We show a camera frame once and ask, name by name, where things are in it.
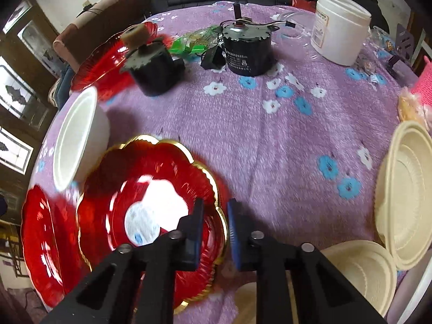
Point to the brown armchair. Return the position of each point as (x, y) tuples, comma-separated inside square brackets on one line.
[(101, 10)]

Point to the green packet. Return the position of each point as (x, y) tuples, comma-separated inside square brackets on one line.
[(189, 44)]

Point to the wooden glass-panel door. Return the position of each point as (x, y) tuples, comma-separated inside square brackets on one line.
[(20, 84)]

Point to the cream plastic bowl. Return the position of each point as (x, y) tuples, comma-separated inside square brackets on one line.
[(364, 273), (246, 303), (405, 192)]

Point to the black metal stand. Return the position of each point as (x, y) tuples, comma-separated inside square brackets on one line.
[(405, 40)]

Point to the small black adapter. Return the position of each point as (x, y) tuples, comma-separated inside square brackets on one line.
[(212, 59)]

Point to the red gold-rimmed plate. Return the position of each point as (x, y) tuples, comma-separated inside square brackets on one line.
[(111, 192)]

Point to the pink knitted item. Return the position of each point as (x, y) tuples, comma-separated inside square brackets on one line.
[(423, 84)]

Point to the red plastic bag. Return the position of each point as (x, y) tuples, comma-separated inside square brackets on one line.
[(302, 1)]

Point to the red glass bowl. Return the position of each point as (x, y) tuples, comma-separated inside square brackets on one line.
[(101, 64)]

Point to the black cylindrical motor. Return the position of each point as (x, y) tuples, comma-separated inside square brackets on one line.
[(248, 50)]

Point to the yellow packet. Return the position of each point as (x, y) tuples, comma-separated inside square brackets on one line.
[(410, 108)]

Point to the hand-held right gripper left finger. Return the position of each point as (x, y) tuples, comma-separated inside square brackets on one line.
[(197, 233)]

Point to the clear plastic lid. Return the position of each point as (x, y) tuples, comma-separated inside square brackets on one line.
[(297, 37)]

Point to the white foam bowl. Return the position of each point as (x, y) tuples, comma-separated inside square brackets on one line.
[(76, 135)]

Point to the red plastic plate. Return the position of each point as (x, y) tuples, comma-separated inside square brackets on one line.
[(40, 243)]

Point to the black motor with brown wheel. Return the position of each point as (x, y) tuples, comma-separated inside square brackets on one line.
[(155, 71)]

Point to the white plastic jar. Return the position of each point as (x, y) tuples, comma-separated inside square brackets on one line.
[(337, 30)]

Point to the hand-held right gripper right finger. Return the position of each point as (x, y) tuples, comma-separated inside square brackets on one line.
[(234, 239)]

